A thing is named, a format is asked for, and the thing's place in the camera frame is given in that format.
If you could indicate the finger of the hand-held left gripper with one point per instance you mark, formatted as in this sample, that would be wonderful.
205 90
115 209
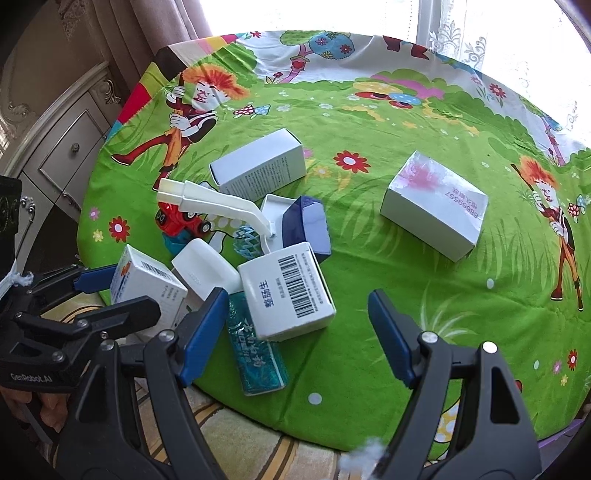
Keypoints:
94 279
115 314

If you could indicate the red toy car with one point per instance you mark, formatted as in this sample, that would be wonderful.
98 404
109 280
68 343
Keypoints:
178 224

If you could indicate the white plastic holder case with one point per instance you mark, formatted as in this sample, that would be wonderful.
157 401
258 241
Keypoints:
203 272

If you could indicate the navy blue box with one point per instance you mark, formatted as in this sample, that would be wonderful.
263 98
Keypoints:
309 226

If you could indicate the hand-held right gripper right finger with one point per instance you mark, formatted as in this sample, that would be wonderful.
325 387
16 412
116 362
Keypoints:
392 337

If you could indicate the white barcode box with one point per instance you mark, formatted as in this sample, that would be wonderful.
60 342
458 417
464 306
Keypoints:
286 295

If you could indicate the white box with pink print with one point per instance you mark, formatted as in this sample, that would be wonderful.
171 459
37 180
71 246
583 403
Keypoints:
429 212

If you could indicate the white lace sheer curtain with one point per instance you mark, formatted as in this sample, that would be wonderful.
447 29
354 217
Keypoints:
485 41

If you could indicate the person's left hand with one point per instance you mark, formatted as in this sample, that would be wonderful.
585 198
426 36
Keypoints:
46 406

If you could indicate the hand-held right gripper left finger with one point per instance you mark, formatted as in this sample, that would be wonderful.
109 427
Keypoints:
203 332

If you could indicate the white carved dresser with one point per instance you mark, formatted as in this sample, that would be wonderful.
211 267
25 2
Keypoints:
60 152

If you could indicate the striped plush sofa cushion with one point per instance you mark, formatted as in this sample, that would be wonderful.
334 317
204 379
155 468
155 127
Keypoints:
258 454

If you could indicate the white shallow tray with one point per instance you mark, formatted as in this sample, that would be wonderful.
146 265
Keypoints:
276 207

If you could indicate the white brush with teal ball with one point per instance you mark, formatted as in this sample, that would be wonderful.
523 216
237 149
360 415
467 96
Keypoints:
217 203

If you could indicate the tall white box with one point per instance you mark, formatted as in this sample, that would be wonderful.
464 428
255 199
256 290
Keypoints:
258 166

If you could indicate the brown patterned curtain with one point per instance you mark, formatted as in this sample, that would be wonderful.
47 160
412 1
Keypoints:
138 27

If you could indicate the teal packet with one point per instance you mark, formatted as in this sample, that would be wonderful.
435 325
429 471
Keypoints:
258 360

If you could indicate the cartoon printed green blanket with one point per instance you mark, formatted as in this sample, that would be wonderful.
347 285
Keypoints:
355 286

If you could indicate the white box with red print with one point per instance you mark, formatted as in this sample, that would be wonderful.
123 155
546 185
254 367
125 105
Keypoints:
147 286

